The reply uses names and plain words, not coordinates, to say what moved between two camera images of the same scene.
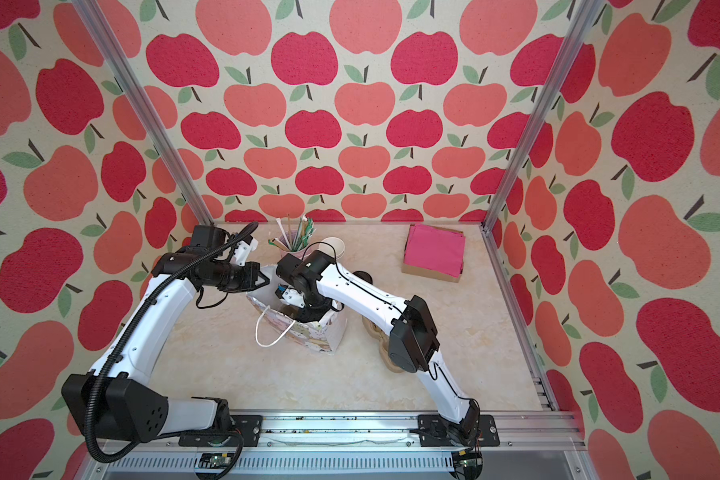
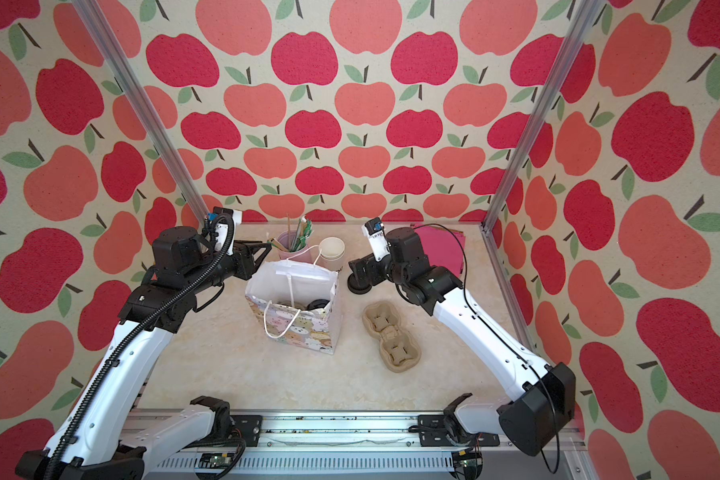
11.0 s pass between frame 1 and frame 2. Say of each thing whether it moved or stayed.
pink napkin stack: stayed
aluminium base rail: stayed
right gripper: moved
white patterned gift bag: stayed
